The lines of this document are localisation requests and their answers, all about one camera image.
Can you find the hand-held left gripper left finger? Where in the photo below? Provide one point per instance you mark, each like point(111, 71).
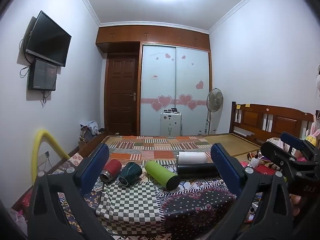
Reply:
point(96, 165)

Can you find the small white bottle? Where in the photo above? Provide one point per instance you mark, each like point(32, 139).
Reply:
point(255, 161)

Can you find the wall-mounted black television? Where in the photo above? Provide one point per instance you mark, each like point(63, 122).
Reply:
point(48, 38)

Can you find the wooden wardrobe with heart stickers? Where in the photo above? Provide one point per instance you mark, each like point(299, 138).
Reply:
point(175, 80)

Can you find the small wall-mounted black monitor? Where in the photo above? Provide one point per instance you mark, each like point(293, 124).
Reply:
point(42, 74)

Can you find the dark green faceted cup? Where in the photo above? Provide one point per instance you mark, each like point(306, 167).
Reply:
point(130, 176)

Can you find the person's right hand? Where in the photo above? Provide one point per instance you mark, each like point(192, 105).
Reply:
point(296, 202)

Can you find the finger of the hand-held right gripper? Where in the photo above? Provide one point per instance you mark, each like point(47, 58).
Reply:
point(292, 142)
point(272, 152)

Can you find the white insulated cup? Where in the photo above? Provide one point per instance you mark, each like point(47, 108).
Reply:
point(192, 158)

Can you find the wooden bed headboard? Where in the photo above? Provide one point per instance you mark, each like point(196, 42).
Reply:
point(272, 120)

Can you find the pile of clothes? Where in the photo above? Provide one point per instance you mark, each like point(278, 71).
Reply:
point(89, 131)

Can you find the red insulated cup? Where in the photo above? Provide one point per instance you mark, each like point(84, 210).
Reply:
point(111, 170)

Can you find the patchwork blanket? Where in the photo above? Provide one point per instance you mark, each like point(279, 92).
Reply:
point(155, 150)

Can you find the yellow foam tube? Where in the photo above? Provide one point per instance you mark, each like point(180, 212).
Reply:
point(47, 140)

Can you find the lime green insulated cup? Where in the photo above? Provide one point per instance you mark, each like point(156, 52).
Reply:
point(162, 175)

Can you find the green white checkered cloth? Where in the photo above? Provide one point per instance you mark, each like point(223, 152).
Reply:
point(130, 201)

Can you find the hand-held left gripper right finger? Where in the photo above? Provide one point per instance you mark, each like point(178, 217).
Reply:
point(225, 166)

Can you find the yellow plush rabbit toy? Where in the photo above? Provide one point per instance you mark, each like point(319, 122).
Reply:
point(312, 137)

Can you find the black insulated cup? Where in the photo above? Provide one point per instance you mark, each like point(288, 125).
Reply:
point(197, 170)

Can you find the brown wooden door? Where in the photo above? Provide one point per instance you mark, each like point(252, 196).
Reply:
point(122, 92)

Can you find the wall power socket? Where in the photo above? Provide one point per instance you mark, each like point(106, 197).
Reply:
point(43, 158)

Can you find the dark red floral blanket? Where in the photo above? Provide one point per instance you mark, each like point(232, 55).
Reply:
point(195, 207)

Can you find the standing electric fan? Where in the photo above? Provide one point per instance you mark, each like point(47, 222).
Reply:
point(214, 100)

